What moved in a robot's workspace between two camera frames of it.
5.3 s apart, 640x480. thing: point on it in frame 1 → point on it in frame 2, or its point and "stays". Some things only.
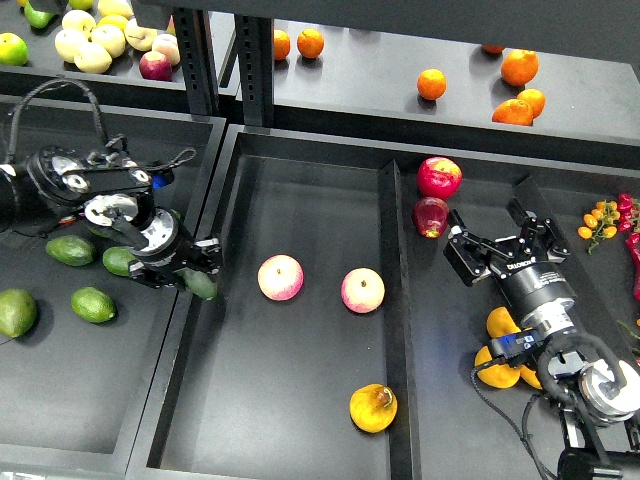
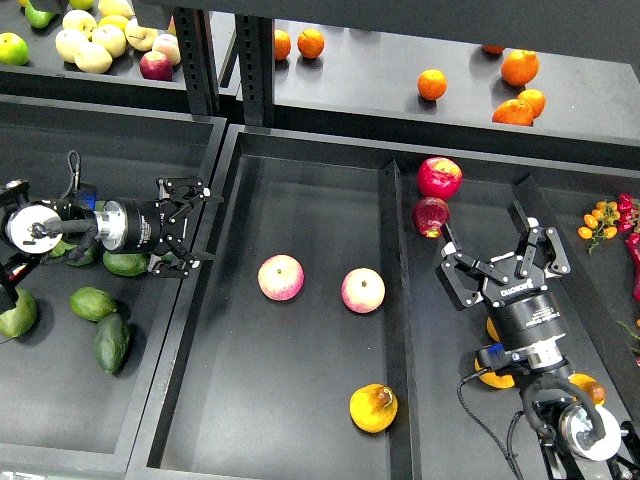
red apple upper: x=438 y=177 stays
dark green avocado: x=199 y=283 → x=111 y=342
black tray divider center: x=405 y=460 stays
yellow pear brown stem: x=373 y=406 stays
